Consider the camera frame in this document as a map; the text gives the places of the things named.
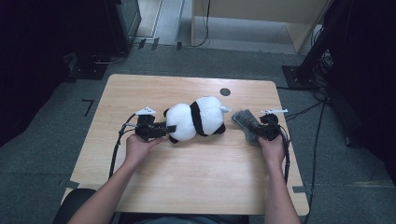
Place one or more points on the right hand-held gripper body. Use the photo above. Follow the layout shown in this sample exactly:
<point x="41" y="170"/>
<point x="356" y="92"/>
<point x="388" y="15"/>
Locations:
<point x="271" y="129"/>

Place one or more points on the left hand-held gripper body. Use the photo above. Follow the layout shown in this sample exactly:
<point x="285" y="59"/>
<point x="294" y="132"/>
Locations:
<point x="144" y="127"/>

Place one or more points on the grey cloth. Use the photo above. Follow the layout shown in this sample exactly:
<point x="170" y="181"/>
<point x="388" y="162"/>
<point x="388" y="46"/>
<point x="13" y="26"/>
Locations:
<point x="246" y="119"/>

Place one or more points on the panda plush toy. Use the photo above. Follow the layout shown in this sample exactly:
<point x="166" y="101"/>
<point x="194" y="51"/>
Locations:
<point x="183" y="121"/>

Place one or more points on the person's right hand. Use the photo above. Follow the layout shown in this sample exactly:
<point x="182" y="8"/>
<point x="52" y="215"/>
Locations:
<point x="274" y="152"/>

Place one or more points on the person's left hand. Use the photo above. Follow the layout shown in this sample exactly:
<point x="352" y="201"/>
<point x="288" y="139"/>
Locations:
<point x="138" y="151"/>

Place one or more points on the dark round table grommet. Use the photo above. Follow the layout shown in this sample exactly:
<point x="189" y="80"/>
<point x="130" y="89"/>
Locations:
<point x="225" y="92"/>

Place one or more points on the black angled floor tape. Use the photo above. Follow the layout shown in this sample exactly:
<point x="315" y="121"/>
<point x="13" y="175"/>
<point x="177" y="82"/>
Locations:
<point x="89" y="105"/>

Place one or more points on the grey floor tape strip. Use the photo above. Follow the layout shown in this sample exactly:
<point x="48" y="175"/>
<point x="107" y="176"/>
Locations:
<point x="70" y="184"/>
<point x="299" y="188"/>

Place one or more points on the black metal stand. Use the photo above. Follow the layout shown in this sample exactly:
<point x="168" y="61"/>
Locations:
<point x="314" y="56"/>

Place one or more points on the person's clothing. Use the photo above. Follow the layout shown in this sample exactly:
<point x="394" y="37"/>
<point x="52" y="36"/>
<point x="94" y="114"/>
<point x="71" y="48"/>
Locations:
<point x="174" y="219"/>

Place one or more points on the dark cabinet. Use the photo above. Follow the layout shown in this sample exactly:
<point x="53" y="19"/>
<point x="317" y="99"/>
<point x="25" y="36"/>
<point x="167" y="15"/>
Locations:
<point x="124" y="25"/>

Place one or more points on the black chair armrest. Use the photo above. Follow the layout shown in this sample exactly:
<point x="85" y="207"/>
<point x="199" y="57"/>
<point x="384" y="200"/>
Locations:
<point x="74" y="205"/>

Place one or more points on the dark curtain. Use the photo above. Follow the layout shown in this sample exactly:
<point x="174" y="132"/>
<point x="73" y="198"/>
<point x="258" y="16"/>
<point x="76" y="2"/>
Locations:
<point x="370" y="77"/>
<point x="37" y="62"/>

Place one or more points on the light wooden cabinet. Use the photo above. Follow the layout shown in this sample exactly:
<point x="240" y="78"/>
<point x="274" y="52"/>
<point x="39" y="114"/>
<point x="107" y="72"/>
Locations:
<point x="249" y="9"/>

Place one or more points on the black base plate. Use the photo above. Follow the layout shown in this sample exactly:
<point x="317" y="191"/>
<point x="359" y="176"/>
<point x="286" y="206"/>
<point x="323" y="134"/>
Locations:
<point x="87" y="71"/>

